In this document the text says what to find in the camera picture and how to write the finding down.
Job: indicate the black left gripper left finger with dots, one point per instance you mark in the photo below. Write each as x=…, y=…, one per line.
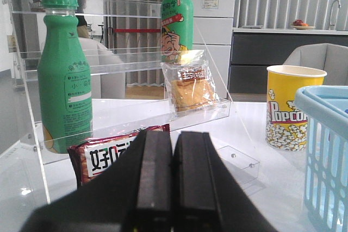
x=150, y=201

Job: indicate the yellow popcorn paper cup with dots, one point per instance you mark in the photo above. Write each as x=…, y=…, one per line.
x=286, y=125

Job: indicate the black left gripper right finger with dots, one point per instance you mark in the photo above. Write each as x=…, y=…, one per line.
x=193, y=200

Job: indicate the red snack packet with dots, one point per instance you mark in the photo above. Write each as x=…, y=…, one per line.
x=94, y=156

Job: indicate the clear acrylic display shelf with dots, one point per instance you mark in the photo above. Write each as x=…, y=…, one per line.
x=112, y=112

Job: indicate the light blue plastic basket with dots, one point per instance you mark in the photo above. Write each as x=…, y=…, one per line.
x=325, y=194

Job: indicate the white refrigerator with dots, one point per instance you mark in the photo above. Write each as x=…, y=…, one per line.
x=213, y=26

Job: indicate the kitchen faucet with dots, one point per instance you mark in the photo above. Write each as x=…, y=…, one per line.
x=334, y=11

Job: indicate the grey armchair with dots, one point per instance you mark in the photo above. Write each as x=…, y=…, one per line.
x=324, y=56

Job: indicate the packaged bread slice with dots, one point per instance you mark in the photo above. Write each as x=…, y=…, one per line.
x=188, y=80

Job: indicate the plate of fruit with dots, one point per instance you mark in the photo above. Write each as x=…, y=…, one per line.
x=301, y=25

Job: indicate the green cartoon tea bottle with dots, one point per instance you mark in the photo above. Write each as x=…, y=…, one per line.
x=177, y=28

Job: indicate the green tea bottle front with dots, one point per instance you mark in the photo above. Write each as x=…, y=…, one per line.
x=64, y=79

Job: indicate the dark kitchen counter cabinet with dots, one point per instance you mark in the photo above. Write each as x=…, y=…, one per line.
x=253, y=50

